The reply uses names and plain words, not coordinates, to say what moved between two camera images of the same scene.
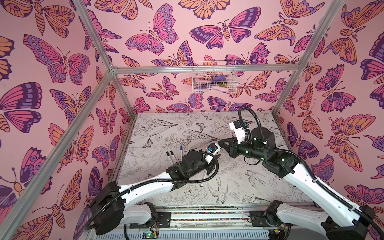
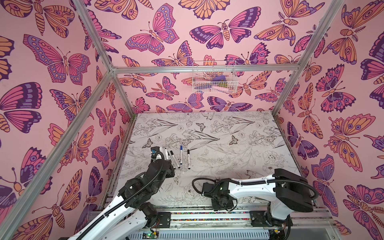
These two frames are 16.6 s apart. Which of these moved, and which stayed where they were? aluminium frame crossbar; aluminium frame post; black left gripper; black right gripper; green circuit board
Moved: black right gripper; black left gripper
Stayed: aluminium frame crossbar; green circuit board; aluminium frame post
